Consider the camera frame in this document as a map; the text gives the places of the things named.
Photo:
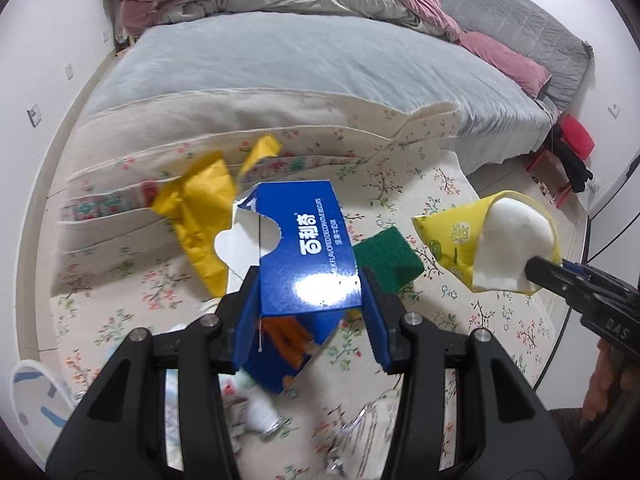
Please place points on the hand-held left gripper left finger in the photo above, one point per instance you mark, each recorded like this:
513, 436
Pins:
245, 320

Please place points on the black cloth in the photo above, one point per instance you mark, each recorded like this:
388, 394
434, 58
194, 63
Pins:
570, 160

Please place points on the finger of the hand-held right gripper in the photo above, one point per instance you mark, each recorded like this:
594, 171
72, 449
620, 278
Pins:
547, 272
575, 269

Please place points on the grey quilted pillow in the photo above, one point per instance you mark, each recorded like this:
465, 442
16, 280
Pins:
500, 15

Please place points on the red bag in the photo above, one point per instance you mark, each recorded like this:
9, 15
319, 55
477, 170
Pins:
577, 135

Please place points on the white bowl with blue marks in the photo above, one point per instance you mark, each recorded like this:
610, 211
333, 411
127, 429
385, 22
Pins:
30, 395

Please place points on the green scouring sponge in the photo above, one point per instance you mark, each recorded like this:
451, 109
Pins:
385, 255

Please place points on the yellow plastic bag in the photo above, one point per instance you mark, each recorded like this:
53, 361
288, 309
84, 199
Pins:
200, 200

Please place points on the blue biscuit box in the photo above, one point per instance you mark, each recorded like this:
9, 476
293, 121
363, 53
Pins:
310, 240

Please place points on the grey bed sheet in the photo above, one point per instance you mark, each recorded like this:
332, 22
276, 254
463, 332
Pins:
300, 60

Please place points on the red low stool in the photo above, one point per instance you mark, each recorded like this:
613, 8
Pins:
547, 170

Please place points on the dark framed wall socket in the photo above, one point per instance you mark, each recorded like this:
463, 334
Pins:
35, 114

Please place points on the white wall socket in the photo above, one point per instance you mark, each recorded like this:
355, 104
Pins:
613, 109
69, 71

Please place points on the floral blanket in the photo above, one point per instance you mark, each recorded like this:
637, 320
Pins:
150, 260

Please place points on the silver foil wrapper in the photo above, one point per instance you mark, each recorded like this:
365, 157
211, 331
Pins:
370, 425

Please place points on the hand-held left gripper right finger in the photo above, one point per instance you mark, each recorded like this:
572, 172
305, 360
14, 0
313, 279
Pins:
377, 320

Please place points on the person's right hand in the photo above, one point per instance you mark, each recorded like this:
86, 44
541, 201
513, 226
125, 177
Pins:
600, 385

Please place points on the pink pillow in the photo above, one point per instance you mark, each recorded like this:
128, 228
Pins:
500, 57

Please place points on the white plastic bottle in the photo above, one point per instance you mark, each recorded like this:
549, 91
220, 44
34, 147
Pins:
260, 410

